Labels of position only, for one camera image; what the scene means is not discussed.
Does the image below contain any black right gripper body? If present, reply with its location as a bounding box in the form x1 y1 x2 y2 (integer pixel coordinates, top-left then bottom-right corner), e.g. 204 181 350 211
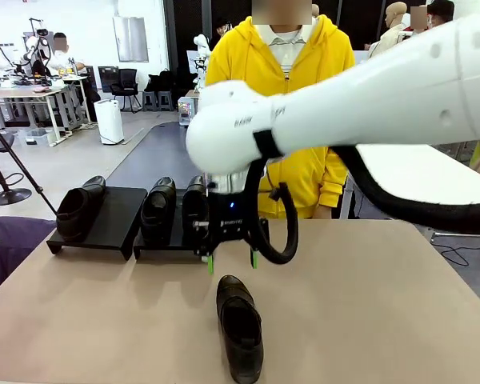
206 193 251 246

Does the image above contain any black shiny leather shoe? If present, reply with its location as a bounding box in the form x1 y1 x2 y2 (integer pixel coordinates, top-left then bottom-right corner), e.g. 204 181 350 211
139 176 178 246
182 174 210 250

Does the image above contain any black leather loafer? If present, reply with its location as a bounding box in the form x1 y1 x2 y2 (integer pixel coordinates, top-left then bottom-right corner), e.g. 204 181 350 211
215 274 264 384
55 174 107 243

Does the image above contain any person's left forearm yellow sleeve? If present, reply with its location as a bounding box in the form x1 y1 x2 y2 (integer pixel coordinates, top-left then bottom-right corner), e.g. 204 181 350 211
314 148 350 212

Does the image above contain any black metal shoe stand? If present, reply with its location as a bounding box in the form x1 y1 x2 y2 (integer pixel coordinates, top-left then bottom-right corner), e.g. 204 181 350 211
46 186 148 262
132 188 218 263

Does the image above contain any purple cloth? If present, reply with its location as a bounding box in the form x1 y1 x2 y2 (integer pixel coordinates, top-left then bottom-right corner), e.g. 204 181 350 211
0 215 60 295

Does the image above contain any black round-base stool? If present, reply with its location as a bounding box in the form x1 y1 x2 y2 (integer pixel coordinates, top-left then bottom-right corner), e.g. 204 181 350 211
0 134 33 207

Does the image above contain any clear plastic storage bin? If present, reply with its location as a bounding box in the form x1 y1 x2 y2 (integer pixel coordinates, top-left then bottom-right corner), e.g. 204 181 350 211
18 127 54 148

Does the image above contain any light wooden work desk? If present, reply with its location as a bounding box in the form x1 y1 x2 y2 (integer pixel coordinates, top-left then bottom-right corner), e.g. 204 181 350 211
0 86 72 148

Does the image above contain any black bag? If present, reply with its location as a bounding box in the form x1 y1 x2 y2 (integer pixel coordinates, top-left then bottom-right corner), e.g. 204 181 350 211
145 70 171 93

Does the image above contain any white air purifier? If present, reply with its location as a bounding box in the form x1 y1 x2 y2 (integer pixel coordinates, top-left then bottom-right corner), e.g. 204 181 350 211
93 99 125 146

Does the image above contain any person in yellow hoodie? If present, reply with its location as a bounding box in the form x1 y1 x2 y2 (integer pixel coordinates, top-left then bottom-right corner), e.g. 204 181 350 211
205 14 357 220

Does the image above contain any small white background robot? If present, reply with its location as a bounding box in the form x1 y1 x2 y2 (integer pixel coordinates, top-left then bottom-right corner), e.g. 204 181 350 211
192 34 212 92

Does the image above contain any black office chair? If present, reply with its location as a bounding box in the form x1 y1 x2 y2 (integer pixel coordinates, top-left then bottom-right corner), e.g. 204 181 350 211
110 68 142 113

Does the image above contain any seated person in white shirt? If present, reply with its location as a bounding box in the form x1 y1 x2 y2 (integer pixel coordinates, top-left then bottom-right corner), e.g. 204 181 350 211
46 32 102 123

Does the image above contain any mannequin in beige jacket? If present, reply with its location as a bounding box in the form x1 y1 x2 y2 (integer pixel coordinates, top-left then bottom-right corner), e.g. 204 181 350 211
367 2 411 60

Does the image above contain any thin black gripper cable loop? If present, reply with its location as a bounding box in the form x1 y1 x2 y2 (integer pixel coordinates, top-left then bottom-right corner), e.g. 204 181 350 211
243 130 300 266

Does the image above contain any black camera tripod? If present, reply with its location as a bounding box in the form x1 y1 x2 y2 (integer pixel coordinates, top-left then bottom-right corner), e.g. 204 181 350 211
0 110 63 220

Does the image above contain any thick black braided cable sleeve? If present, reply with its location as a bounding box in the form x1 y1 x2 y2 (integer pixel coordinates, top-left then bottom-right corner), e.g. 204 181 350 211
330 138 480 238

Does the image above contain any grey wall panel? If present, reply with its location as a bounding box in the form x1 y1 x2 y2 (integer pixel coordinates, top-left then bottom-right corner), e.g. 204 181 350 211
112 16 150 63

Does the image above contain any black floor cable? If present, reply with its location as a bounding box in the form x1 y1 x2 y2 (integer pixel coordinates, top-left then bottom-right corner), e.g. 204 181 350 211
439 244 472 268

